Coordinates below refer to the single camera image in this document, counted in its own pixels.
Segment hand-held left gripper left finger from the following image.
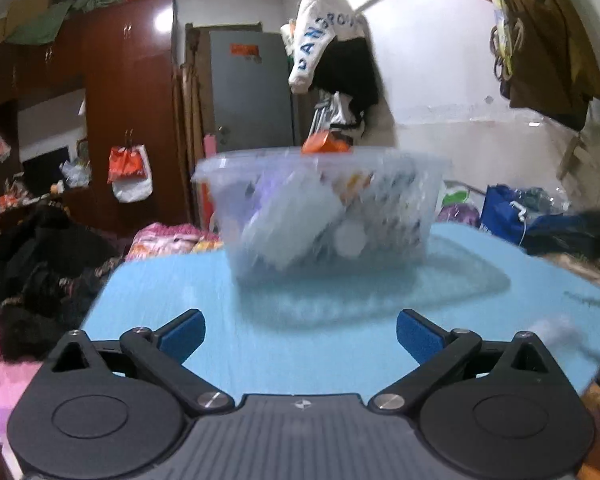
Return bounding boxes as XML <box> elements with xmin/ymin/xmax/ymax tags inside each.
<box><xmin>50</xmin><ymin>309</ymin><xmax>234</xmax><ymax>417</ymax></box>

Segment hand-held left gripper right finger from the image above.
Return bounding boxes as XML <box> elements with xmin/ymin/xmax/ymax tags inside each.
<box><xmin>367</xmin><ymin>308</ymin><xmax>552</xmax><ymax>417</ymax></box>

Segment white plastic basket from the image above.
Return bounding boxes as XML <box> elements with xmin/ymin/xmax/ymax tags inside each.
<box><xmin>192</xmin><ymin>145</ymin><xmax>454</xmax><ymax>287</ymax></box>

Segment purple tissue pack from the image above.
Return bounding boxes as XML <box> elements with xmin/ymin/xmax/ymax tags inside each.
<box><xmin>240</xmin><ymin>172</ymin><xmax>347</xmax><ymax>269</ymax></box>

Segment orange packet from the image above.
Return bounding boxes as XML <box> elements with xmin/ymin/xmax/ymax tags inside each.
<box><xmin>301</xmin><ymin>131</ymin><xmax>354</xmax><ymax>156</ymax></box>

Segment blue bag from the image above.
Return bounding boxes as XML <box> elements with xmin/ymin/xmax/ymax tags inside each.
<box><xmin>479</xmin><ymin>184</ymin><xmax>572</xmax><ymax>249</ymax></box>

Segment floral blanket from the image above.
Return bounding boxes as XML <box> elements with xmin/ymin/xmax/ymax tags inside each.
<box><xmin>124</xmin><ymin>222</ymin><xmax>227</xmax><ymax>262</ymax></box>

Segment purple bag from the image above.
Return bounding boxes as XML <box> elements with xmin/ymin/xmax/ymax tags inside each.
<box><xmin>437</xmin><ymin>202</ymin><xmax>482</xmax><ymax>227</ymax></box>

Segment pile of black clothes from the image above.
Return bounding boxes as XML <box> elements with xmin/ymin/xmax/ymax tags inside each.
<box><xmin>0</xmin><ymin>199</ymin><xmax>124</xmax><ymax>362</ymax></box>

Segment olive hanging bag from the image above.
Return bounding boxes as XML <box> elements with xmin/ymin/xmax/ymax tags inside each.
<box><xmin>489</xmin><ymin>0</ymin><xmax>600</xmax><ymax>132</ymax></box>

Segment orange white plastic bag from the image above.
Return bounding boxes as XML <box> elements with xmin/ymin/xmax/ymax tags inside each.
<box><xmin>107</xmin><ymin>143</ymin><xmax>154</xmax><ymax>204</ymax></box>

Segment pink blanket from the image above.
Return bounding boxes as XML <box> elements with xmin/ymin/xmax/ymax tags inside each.
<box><xmin>0</xmin><ymin>322</ymin><xmax>48</xmax><ymax>443</ymax></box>

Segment black monitor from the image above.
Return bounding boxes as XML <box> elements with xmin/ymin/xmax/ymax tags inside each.
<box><xmin>22</xmin><ymin>146</ymin><xmax>72</xmax><ymax>197</ymax></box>

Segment brown wooden wardrobe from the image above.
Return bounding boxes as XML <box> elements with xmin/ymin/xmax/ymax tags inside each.
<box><xmin>0</xmin><ymin>0</ymin><xmax>192</xmax><ymax>237</ymax></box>

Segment white black garment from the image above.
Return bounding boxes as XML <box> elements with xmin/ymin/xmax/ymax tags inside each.
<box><xmin>327</xmin><ymin>92</ymin><xmax>367</xmax><ymax>139</ymax></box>

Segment metal crutches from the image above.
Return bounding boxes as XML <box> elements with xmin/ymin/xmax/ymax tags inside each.
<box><xmin>307</xmin><ymin>101</ymin><xmax>332</xmax><ymax>142</ymax></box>

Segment grey door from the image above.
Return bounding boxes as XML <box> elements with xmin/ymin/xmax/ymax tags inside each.
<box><xmin>209</xmin><ymin>30</ymin><xmax>302</xmax><ymax>152</ymax></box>

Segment white hoodie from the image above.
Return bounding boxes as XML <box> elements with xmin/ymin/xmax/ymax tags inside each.
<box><xmin>280</xmin><ymin>0</ymin><xmax>367</xmax><ymax>94</ymax></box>

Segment green cloth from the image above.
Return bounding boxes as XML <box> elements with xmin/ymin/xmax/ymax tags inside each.
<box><xmin>4</xmin><ymin>0</ymin><xmax>74</xmax><ymax>47</ymax></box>

